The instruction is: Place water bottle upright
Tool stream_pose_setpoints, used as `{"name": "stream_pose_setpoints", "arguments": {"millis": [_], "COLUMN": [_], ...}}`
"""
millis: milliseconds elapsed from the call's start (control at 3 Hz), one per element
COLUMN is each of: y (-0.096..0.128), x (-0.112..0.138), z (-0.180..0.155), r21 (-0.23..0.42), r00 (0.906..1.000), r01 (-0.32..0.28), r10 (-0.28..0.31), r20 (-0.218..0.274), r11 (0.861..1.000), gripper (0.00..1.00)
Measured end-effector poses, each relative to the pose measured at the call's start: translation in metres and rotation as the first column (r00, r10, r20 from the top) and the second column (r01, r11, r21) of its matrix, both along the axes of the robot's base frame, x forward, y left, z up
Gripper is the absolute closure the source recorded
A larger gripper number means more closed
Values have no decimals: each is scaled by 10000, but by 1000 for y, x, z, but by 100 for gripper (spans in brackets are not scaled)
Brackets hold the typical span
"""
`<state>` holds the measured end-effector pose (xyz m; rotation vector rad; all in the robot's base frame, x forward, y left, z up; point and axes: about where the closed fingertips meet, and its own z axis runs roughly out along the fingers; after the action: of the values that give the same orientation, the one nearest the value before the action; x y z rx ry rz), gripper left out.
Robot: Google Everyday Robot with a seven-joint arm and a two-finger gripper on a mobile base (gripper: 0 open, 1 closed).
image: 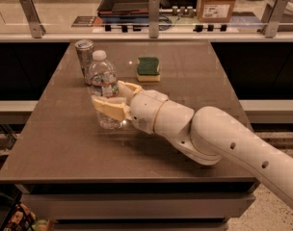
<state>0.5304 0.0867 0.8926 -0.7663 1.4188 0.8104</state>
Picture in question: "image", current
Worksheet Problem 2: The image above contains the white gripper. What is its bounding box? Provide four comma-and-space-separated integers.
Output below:
92, 80, 169, 134

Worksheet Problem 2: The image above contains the clear plastic water bottle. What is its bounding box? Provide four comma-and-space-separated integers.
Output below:
88, 50, 122, 130

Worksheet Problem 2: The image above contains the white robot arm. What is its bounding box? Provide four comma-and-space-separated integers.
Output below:
92, 81, 293, 210

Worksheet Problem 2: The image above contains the green and yellow sponge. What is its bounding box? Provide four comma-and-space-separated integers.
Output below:
136, 57, 160, 82

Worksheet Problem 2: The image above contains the silver drink can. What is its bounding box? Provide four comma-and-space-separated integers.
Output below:
75, 39, 93, 85

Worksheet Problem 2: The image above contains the open dark tray box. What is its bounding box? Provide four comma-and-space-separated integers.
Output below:
97, 0, 148, 15

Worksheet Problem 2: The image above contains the grey table drawer base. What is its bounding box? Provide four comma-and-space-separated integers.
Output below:
22, 192, 255, 231

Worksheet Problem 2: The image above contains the brown cardboard box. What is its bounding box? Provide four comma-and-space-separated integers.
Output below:
197, 0, 236, 22

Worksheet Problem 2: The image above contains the colourful snack bag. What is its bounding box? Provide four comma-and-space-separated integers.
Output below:
2, 203, 53, 231

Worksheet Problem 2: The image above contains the middle metal railing bracket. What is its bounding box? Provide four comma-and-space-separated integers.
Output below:
148, 0, 160, 39

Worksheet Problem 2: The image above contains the metal railing bracket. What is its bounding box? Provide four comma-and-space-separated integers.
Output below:
148, 0, 160, 39
261, 0, 290, 38
19, 0, 45, 39

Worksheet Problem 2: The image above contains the left metal railing bracket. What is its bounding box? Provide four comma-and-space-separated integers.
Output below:
19, 0, 45, 39

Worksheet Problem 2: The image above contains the right metal railing bracket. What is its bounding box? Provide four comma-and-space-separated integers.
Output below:
261, 0, 290, 38

